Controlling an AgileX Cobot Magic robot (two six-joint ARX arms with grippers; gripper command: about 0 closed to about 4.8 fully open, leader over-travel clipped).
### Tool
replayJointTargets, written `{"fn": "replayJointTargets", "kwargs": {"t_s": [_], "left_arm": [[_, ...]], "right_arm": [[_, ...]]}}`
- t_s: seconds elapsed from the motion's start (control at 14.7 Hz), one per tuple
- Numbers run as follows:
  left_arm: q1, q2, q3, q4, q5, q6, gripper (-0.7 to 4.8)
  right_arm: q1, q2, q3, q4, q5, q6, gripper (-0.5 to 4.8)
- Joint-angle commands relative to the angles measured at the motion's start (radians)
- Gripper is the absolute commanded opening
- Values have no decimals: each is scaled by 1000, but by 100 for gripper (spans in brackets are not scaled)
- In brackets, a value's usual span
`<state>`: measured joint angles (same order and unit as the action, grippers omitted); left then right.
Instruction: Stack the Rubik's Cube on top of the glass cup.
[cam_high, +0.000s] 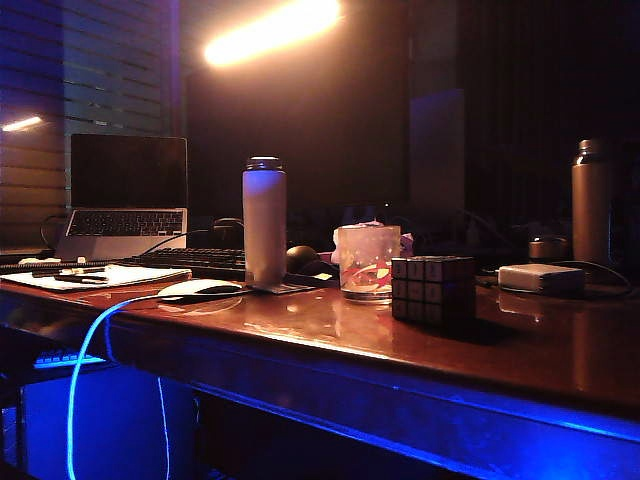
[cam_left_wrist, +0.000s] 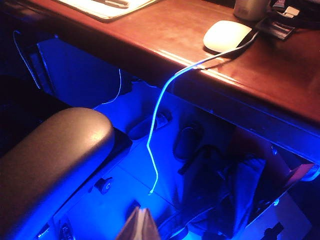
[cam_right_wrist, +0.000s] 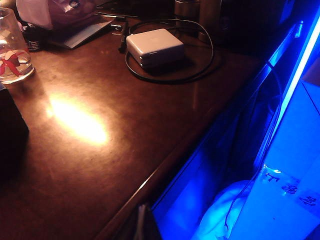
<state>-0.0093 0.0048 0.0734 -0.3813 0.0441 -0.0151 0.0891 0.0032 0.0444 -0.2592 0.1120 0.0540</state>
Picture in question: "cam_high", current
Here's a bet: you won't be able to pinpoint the dark metal thermos bottle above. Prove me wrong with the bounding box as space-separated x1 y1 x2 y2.
571 138 616 266

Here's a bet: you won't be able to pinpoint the black laptop cable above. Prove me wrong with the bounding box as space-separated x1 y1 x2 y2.
142 228 216 257

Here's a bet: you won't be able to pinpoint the bright light bar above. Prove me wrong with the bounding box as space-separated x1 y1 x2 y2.
203 0 344 69

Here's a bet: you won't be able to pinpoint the black keyboard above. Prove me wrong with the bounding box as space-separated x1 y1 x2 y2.
117 247 247 281

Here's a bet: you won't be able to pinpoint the blue-lit cabinet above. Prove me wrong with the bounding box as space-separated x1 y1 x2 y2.
22 367 196 480

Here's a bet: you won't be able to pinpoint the black pen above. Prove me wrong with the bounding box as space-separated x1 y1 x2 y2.
32 266 109 279

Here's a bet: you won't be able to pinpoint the tall white bottle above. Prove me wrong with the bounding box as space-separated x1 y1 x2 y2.
241 156 288 289

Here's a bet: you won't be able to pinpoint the printed clear glass cup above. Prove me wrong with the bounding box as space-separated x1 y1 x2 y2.
337 224 402 305

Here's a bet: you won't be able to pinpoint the dark round object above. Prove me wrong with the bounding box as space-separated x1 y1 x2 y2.
285 244 321 274

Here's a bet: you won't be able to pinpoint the Rubik's cube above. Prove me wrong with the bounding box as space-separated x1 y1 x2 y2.
390 255 477 326

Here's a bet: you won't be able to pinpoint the blue-lit keyboard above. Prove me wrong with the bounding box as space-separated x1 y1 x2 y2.
33 349 109 370

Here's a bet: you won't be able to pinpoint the glowing blue cable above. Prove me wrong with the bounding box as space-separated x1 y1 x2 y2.
66 292 174 480

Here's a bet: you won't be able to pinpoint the window blinds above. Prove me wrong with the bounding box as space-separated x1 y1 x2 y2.
0 0 181 251

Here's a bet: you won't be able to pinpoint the small metal cup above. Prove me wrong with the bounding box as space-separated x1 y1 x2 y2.
528 235 570 261

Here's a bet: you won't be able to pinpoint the dark square coaster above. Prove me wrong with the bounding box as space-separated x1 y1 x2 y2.
244 282 321 296

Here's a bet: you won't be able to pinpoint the thin hanging cable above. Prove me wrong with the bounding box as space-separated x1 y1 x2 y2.
157 375 172 480

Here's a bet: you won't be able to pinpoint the white paper pad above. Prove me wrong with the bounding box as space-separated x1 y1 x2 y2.
0 263 194 292

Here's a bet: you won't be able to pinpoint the white power adapter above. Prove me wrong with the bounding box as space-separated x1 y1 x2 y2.
498 263 586 296

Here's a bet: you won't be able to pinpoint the silver laptop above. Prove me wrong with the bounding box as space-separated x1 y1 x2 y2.
55 133 190 261

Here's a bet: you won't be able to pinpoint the black adapter cable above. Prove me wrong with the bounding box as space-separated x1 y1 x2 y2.
549 259 634 301

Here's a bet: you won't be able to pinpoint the black headphones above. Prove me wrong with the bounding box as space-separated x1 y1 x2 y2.
212 217 246 250

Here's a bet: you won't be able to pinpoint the white computer mouse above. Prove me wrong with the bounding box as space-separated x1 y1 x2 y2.
157 278 244 302

